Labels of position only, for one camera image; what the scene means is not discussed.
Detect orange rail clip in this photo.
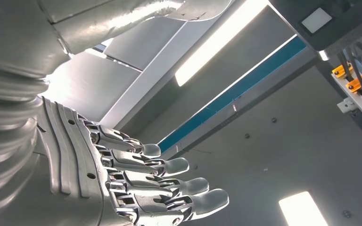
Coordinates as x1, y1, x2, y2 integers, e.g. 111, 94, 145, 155
332, 64, 354, 79
346, 77, 362, 94

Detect black inbound scanning machine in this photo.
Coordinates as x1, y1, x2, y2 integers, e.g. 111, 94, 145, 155
268, 0, 362, 54

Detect long ceiling light strip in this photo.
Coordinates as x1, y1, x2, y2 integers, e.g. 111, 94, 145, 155
174, 0, 272, 88

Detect blue ceiling beam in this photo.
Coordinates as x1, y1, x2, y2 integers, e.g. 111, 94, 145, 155
156, 35, 309, 154

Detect rectangular ceiling light panel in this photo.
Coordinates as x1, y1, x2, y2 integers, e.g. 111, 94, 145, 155
278, 191, 329, 226

